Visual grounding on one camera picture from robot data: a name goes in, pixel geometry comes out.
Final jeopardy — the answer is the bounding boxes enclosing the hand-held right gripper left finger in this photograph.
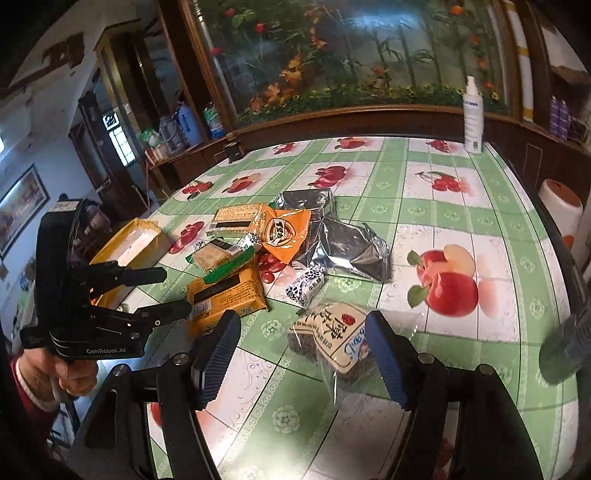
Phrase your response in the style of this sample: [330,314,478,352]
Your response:
[67,310,242,480]

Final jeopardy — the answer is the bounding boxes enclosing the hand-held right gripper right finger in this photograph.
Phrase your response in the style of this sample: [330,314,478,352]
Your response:
[365,310,546,480]

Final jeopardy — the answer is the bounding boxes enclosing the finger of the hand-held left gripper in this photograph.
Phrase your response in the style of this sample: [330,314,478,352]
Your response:
[89,300,193,337]
[88,267,168,297]

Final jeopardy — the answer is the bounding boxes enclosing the clear brown cake packet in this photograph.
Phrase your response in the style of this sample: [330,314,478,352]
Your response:
[287,301,372,395]

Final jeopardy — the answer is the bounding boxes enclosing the orange biscuit packet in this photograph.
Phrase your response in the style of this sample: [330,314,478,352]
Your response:
[186,268,269,339]

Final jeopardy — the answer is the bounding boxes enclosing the small green-edged cracker packet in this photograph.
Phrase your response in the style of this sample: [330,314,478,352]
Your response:
[186,239,256,274]

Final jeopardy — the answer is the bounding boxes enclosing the large green-edged cracker packet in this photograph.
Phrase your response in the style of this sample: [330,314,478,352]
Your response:
[208,205,265,237]

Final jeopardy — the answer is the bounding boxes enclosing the orange snack packet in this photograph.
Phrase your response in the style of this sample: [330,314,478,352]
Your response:
[248,204,269,243]
[259,207,314,265]

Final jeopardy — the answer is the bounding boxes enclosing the person's left forearm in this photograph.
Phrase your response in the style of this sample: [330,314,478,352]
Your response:
[8,357,63,446]

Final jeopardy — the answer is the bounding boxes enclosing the person's left hand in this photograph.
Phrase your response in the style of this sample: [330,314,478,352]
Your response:
[25,348,100,403]

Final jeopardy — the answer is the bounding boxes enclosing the large silver foil packet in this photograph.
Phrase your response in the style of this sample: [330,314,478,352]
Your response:
[293,216,394,283]

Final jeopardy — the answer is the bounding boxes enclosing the wooden cabinet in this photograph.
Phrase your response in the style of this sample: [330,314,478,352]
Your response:
[145,133,234,197]

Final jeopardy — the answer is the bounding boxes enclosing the grey thermos flask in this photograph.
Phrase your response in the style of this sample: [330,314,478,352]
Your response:
[158,115,182,154]

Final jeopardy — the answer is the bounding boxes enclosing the blue thermos flask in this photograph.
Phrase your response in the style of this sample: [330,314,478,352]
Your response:
[175,102,200,148]

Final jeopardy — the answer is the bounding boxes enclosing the green-label water bottle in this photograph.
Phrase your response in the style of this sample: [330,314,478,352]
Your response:
[203,102,228,139]

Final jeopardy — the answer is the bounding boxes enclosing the small silver foil packet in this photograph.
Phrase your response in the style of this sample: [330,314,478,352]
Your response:
[276,188,336,223]

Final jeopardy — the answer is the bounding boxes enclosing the dark grey cylinder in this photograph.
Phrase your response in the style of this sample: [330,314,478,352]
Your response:
[538,313,591,385]

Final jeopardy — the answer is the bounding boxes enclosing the white roll with orange top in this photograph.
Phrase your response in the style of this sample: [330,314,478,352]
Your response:
[539,179,584,237]

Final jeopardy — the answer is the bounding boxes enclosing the white spray bottle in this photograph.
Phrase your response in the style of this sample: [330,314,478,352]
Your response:
[462,75,485,155]

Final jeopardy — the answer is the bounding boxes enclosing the purple bottles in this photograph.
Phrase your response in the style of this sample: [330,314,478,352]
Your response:
[549,96,572,138]

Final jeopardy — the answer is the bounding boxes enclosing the flower-painted glass panel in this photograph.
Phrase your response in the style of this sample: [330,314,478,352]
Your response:
[182,0,525,127]

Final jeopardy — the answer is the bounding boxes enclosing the framed wall picture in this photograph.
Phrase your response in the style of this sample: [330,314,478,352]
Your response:
[0,163,51,260]

